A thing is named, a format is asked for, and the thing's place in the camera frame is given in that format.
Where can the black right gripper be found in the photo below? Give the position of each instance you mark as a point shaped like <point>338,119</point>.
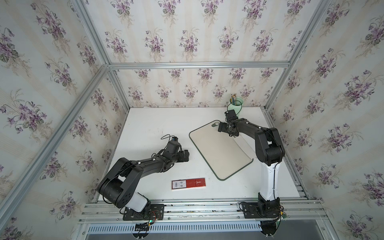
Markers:
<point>222,128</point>

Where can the light green utensil cup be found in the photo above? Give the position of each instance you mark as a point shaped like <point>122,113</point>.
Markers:
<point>237,107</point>

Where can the aluminium mounting rail frame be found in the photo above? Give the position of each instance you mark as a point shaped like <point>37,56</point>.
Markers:
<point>205,210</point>

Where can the beige green-rimmed cutting board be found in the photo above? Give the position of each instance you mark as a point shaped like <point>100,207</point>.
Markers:
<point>224,155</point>

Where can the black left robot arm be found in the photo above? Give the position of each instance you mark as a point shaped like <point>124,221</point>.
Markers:
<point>118,187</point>

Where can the white ventilation grille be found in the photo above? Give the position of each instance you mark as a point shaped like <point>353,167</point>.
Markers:
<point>185,227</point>

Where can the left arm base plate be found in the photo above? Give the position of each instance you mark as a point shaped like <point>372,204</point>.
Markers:
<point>151,213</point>

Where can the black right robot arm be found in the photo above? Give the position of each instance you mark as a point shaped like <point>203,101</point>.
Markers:
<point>269,151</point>

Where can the utensils in cup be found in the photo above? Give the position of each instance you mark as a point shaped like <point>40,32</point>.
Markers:
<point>233,99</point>

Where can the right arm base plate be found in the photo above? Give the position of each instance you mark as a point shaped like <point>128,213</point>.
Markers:
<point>261,210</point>

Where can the red flat box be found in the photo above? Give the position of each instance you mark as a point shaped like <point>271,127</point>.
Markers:
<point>188,184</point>

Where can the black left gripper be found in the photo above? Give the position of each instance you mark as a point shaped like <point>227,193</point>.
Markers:
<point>187,156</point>

